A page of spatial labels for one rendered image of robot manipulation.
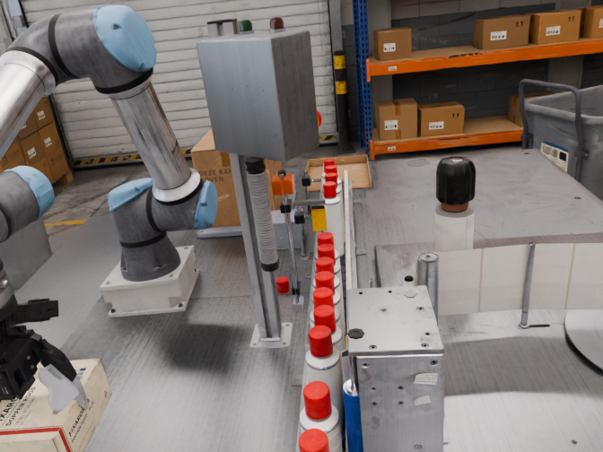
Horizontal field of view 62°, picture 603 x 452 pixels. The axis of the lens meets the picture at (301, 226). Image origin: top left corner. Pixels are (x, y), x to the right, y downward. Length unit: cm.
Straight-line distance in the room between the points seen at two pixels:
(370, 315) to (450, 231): 51
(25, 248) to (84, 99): 266
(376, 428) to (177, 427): 45
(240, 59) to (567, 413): 76
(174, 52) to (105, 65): 450
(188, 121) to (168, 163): 447
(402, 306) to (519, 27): 450
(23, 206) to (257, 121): 36
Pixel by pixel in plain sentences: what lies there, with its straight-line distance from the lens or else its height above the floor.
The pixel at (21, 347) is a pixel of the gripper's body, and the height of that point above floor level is 115.
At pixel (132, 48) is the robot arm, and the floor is 147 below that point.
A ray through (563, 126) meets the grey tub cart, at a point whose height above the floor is 71.
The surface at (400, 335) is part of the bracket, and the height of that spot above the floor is 114.
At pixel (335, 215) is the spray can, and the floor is 100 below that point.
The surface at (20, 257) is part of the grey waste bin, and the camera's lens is 358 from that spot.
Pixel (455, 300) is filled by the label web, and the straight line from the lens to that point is 103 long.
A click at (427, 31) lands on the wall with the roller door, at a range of 559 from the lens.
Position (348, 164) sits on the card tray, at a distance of 220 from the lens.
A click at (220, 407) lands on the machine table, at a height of 83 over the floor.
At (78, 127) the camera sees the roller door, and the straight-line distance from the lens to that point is 598.
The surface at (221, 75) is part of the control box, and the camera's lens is 86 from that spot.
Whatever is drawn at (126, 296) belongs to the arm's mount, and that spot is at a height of 89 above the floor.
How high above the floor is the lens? 152
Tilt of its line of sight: 25 degrees down
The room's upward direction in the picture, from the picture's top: 6 degrees counter-clockwise
